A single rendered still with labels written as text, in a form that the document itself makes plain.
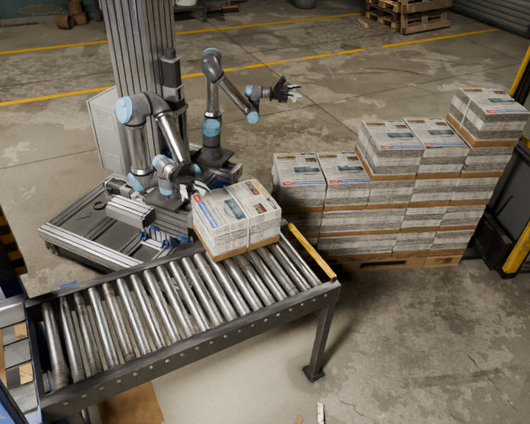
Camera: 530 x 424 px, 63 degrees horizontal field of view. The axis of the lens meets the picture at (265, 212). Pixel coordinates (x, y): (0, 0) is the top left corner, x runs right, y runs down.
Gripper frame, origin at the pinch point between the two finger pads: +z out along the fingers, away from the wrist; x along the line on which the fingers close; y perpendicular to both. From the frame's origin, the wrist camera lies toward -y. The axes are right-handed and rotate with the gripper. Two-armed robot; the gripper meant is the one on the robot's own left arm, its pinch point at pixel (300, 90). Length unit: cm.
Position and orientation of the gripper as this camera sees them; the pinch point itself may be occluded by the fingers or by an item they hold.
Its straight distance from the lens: 286.2
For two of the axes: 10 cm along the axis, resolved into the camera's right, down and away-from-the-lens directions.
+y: -0.6, 6.8, 7.4
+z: 10.0, 0.3, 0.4
